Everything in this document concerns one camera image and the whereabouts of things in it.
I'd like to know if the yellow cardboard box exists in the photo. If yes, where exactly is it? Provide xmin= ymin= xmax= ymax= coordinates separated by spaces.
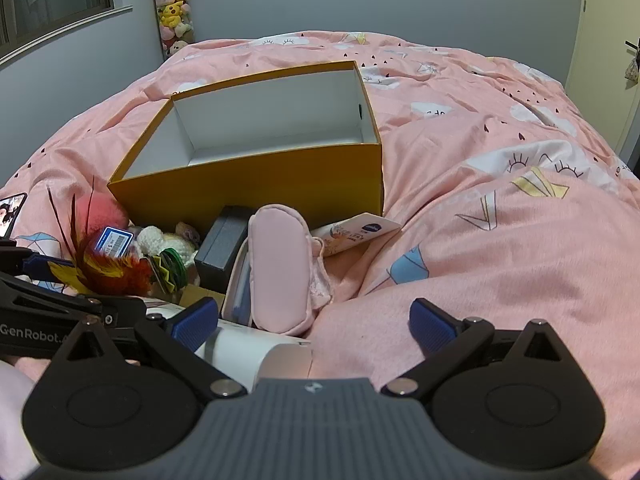
xmin=106 ymin=60 xmax=385 ymax=233

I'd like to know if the green folded paper fan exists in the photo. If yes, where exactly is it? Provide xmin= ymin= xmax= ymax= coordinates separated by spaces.
xmin=147 ymin=246 xmax=190 ymax=293

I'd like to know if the smartphone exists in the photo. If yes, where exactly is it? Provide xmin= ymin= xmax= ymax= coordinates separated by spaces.
xmin=0 ymin=192 xmax=28 ymax=239

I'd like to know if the red yellow feather toy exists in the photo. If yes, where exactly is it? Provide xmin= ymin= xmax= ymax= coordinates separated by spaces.
xmin=47 ymin=175 xmax=156 ymax=297

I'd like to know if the white pink lotion tube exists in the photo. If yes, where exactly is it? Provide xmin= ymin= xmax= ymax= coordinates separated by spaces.
xmin=311 ymin=212 xmax=403 ymax=258

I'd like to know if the small grey box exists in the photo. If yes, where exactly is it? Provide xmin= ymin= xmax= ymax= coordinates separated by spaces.
xmin=194 ymin=205 xmax=251 ymax=295

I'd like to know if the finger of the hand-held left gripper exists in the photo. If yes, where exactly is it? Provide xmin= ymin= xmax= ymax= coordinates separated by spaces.
xmin=0 ymin=272 xmax=148 ymax=343
xmin=0 ymin=240 xmax=83 ymax=293

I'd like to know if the small hanging pouch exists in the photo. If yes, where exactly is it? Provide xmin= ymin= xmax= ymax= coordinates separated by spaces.
xmin=624 ymin=39 xmax=640 ymax=86

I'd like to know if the clear tube of plush toys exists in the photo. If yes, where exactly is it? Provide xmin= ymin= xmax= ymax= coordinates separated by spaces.
xmin=145 ymin=0 xmax=196 ymax=58

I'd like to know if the pink printed blanket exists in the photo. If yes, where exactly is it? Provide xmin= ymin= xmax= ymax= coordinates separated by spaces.
xmin=0 ymin=30 xmax=640 ymax=461

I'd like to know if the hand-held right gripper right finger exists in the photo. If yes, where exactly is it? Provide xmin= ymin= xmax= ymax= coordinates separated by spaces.
xmin=381 ymin=297 xmax=576 ymax=398

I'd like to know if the small gold box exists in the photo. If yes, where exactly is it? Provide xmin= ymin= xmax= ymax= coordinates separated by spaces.
xmin=180 ymin=284 xmax=227 ymax=311

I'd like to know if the pink fluffy pom-pom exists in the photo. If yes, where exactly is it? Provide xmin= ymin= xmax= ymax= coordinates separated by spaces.
xmin=75 ymin=192 xmax=132 ymax=246

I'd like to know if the white cylindrical device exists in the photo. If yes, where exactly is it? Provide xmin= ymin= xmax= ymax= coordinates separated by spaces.
xmin=192 ymin=322 xmax=313 ymax=393

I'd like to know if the white crochet doll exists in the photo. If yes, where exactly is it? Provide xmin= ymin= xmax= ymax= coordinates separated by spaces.
xmin=135 ymin=221 xmax=201 ymax=267

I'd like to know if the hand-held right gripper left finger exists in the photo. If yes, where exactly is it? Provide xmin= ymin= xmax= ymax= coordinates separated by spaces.
xmin=47 ymin=297 xmax=248 ymax=400

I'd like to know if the cream door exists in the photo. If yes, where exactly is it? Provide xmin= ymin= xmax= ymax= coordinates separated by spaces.
xmin=565 ymin=0 xmax=640 ymax=161

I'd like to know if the pink fabric pouch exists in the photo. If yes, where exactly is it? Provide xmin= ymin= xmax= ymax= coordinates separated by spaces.
xmin=220 ymin=203 xmax=335 ymax=337

